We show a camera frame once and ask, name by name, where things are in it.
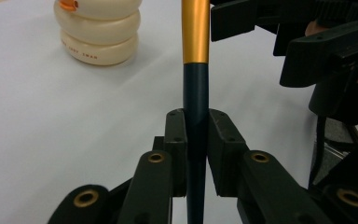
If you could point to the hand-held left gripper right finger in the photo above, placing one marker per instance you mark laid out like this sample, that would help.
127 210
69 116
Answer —
227 155

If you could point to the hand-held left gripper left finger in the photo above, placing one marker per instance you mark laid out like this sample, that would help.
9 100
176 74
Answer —
175 149

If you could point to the makeup brush with gold ferrule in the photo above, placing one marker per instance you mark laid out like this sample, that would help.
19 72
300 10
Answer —
195 93

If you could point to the cream ringed brush holder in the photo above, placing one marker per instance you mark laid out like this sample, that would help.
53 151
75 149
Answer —
101 34

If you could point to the white table sheet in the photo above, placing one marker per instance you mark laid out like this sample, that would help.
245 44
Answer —
74 124

